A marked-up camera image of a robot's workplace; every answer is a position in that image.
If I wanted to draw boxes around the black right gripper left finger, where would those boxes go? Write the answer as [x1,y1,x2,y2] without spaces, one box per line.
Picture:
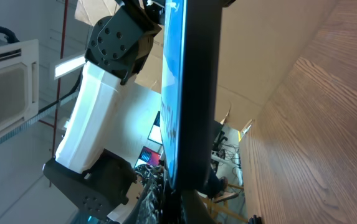
[120,174,164,223]

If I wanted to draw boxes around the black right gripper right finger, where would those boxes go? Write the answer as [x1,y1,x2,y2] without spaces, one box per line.
[248,215,262,224]

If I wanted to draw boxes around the blue Galaxy smartphone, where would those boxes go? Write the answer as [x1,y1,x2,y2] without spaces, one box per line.
[160,0,222,190]

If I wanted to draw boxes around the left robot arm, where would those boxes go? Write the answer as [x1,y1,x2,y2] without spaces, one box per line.
[43,1,165,223]

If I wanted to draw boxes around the lower computer monitor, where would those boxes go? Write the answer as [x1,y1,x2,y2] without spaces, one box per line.
[134,146,161,168]

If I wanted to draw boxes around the computer monitor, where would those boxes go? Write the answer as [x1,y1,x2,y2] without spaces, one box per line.
[148,112,163,145]
[134,146,161,168]

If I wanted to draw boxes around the upper computer monitor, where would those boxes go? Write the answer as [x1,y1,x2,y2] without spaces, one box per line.
[148,112,163,145]

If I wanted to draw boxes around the ceiling light panel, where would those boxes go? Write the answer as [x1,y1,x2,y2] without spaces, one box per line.
[50,52,86,80]

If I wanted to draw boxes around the white ceiling air conditioner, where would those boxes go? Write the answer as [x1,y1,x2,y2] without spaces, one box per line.
[0,39,39,137]

